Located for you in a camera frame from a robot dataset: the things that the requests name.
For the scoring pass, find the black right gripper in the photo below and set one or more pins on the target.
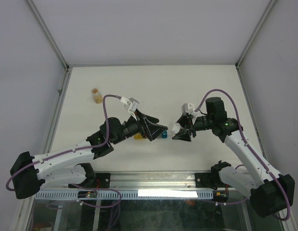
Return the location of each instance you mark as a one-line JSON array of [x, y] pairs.
[[184, 120]]

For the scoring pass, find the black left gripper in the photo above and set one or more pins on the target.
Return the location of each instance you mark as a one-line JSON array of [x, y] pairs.
[[150, 131]]

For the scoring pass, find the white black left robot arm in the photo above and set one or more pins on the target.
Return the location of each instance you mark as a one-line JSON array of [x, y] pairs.
[[31, 173]]

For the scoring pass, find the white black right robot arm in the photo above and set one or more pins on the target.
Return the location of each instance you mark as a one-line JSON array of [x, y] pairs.
[[264, 186]]

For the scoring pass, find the clear vial orange pills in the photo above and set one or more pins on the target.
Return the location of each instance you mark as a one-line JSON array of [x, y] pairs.
[[97, 96]]

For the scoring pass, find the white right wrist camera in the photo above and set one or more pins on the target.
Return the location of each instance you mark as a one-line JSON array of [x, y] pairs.
[[188, 109]]

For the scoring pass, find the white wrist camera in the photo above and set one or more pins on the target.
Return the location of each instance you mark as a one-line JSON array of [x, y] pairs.
[[188, 109], [131, 105]]

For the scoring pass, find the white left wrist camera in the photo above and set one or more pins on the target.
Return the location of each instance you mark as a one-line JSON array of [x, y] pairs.
[[131, 105]]

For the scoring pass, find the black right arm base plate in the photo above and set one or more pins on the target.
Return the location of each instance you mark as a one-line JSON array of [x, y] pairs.
[[208, 180]]

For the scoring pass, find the aluminium frame rail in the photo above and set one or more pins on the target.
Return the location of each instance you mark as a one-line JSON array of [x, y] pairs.
[[119, 180]]

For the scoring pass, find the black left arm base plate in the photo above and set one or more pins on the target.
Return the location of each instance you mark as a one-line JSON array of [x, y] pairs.
[[101, 180]]

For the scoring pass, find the white slotted cable duct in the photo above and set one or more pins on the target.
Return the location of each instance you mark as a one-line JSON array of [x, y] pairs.
[[68, 195]]

